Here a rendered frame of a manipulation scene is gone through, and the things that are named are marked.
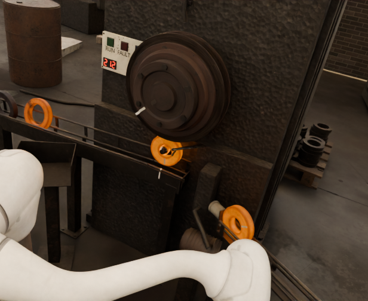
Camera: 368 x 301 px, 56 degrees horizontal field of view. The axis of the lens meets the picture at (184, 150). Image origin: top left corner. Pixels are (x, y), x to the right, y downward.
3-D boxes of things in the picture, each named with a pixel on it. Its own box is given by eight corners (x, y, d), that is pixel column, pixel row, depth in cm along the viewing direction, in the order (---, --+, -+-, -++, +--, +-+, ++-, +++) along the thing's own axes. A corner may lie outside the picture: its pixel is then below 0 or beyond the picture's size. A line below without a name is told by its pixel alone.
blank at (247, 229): (232, 239, 150) (226, 241, 148) (225, 203, 150) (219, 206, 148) (257, 243, 137) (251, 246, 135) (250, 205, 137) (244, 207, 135)
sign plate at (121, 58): (103, 66, 176) (104, 30, 167) (147, 81, 168) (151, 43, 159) (100, 67, 175) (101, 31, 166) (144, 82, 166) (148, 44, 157)
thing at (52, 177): (30, 246, 205) (20, 140, 169) (76, 245, 210) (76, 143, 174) (21, 274, 187) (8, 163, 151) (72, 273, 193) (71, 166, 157)
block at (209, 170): (199, 199, 176) (208, 160, 164) (214, 205, 174) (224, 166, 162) (190, 211, 168) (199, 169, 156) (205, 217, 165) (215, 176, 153)
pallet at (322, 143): (195, 142, 346) (203, 101, 324) (226, 117, 410) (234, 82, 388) (316, 190, 305) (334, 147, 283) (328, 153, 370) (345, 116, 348)
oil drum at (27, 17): (37, 67, 454) (33, -6, 409) (73, 80, 435) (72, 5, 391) (-3, 77, 406) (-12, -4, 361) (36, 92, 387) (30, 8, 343)
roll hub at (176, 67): (211, 108, 138) (162, 135, 154) (174, 45, 134) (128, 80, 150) (205, 112, 133) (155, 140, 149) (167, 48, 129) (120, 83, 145)
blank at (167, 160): (154, 129, 165) (150, 132, 163) (183, 137, 160) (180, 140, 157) (153, 158, 172) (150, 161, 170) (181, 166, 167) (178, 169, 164)
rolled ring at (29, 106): (22, 126, 203) (27, 125, 206) (46, 134, 196) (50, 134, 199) (25, 95, 199) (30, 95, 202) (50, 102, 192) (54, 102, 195)
